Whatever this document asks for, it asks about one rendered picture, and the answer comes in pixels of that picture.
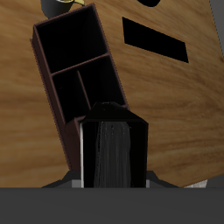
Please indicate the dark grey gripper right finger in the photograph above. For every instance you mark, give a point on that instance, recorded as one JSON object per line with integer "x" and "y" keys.
{"x": 155, "y": 180}

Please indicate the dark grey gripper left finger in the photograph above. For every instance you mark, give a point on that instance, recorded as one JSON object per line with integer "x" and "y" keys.
{"x": 67, "y": 180}

